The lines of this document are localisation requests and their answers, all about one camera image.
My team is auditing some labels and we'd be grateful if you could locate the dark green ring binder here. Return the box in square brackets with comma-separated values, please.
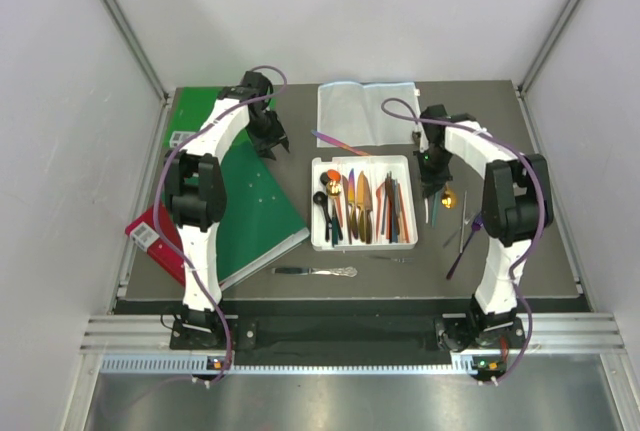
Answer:
[216, 134, 310, 291]

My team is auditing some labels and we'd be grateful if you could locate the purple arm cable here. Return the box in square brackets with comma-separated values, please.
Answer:
[155, 65, 288, 387]
[381, 98, 546, 386]

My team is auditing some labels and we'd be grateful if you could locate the clear mesh zip pouch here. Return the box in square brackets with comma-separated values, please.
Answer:
[316, 81, 420, 147]

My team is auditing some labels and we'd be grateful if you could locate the light green plastic folder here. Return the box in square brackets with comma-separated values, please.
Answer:
[164, 85, 279, 149]

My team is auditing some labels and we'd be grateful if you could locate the gold spoon in tray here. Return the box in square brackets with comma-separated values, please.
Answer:
[326, 180, 343, 225]

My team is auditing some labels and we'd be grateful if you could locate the iridescent knife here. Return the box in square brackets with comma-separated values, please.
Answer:
[311, 130, 369, 156]
[347, 169, 358, 242]

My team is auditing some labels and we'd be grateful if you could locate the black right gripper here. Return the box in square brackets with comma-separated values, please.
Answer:
[412, 147, 453, 199]

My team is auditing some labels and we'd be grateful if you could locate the silver ornate butter knife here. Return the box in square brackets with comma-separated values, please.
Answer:
[272, 267, 358, 278]

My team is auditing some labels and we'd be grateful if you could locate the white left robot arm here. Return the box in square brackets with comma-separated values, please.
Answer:
[161, 65, 289, 312]

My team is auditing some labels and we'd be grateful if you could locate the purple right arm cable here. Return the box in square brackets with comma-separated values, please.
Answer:
[381, 98, 546, 386]

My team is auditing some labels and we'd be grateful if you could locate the black measuring spoon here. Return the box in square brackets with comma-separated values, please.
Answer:
[313, 191, 333, 242]

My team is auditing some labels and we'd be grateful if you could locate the small dark dessert fork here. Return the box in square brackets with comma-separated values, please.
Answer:
[369, 255, 413, 264]

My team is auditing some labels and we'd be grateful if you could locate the brown wooden spoon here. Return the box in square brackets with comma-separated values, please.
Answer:
[411, 131, 421, 146]

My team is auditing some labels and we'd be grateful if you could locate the black mounting base plate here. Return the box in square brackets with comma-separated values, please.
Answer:
[168, 314, 529, 352]

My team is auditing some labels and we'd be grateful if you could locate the copper knife in tray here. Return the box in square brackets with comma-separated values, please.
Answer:
[363, 177, 373, 244]

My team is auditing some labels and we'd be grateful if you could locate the magenta folder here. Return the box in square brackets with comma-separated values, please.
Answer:
[125, 204, 185, 287]

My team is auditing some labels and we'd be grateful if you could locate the teal handled gold spoon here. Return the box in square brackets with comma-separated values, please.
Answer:
[429, 184, 457, 228]

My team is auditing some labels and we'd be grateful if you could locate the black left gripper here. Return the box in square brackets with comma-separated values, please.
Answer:
[245, 108, 288, 159]

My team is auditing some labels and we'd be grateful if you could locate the white cutlery tray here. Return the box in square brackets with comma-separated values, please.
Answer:
[311, 155, 418, 252]

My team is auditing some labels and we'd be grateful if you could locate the orange spoon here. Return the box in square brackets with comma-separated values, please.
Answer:
[327, 169, 342, 183]

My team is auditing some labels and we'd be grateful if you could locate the orange chopstick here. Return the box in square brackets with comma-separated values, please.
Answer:
[393, 179, 409, 243]

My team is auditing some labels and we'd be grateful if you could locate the glossy black spoon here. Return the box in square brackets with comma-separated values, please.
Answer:
[320, 172, 331, 188]

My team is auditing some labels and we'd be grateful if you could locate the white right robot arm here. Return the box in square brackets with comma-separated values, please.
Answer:
[417, 104, 553, 347]

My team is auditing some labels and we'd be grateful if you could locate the aluminium frame rail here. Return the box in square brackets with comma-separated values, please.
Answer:
[100, 0, 169, 101]

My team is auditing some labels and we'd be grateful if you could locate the silver chopstick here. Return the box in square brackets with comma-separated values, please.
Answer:
[459, 190, 468, 254]

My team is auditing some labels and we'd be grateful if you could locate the purple plastic fork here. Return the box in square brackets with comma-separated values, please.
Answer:
[445, 214, 484, 280]

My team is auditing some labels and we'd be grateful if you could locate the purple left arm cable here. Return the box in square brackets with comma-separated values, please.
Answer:
[155, 65, 288, 387]

